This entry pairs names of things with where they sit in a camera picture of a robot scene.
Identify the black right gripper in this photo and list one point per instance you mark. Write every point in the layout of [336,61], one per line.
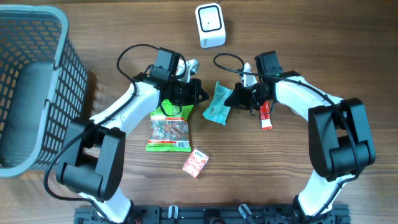
[237,96]

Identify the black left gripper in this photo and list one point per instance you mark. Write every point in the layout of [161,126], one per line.
[196,88]

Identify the red snack stick packet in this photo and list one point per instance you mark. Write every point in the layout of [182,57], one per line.
[265,116]

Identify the teal snack packet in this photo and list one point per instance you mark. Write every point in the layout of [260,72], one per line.
[217,112]

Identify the green gummy candy bag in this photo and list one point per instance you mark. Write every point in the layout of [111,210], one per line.
[169,130]

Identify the red tissue pack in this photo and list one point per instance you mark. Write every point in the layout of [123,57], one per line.
[195,163]

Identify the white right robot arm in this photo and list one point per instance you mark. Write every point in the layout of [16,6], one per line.
[339,137]

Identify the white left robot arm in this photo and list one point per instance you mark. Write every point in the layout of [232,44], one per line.
[91,160]

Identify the white barcode scanner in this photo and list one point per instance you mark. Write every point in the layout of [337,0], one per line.
[210,23]

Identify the grey plastic shopping basket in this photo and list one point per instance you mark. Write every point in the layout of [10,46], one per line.
[43,86]

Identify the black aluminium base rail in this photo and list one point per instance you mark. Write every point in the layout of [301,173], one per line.
[154,214]

